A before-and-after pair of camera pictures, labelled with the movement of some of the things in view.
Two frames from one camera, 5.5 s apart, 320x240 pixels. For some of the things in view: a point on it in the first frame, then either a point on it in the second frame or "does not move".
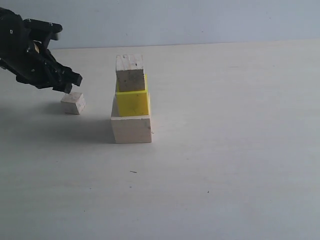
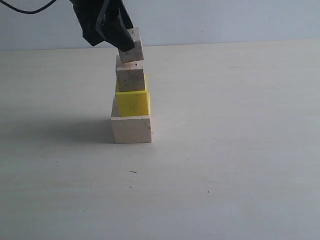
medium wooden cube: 129,72 does not move
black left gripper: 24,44 to 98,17
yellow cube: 134,103 does not move
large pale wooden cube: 130,129 does not move
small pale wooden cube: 74,103 to 136,53
